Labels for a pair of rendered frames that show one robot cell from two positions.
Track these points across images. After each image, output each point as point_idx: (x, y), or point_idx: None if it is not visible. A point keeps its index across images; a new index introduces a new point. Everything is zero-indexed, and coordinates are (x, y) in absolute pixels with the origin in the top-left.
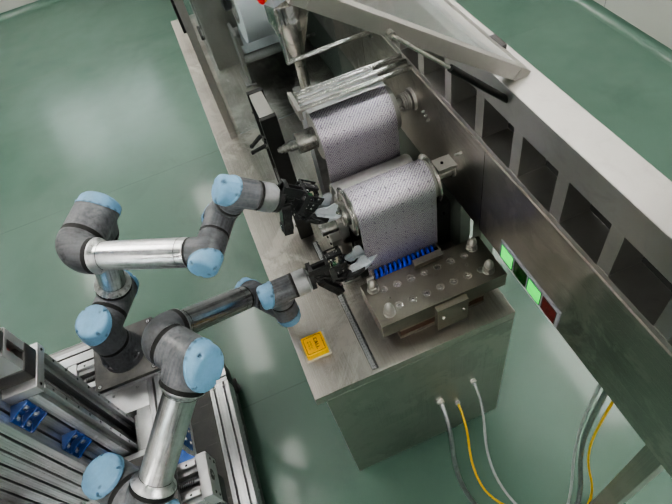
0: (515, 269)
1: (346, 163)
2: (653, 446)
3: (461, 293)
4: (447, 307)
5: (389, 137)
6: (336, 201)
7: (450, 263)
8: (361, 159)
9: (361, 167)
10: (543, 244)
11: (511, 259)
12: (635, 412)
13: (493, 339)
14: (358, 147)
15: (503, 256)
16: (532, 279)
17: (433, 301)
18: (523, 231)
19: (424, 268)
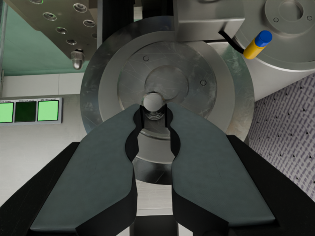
0: (32, 110)
1: (312, 108)
2: None
3: (40, 30)
4: (13, 9)
5: (255, 141)
6: (301, 3)
7: (93, 33)
8: (285, 110)
9: (284, 87)
10: (3, 181)
11: (40, 116)
12: None
13: None
14: (291, 145)
15: (53, 105)
16: (7, 125)
17: (17, 2)
18: (32, 167)
19: (88, 10)
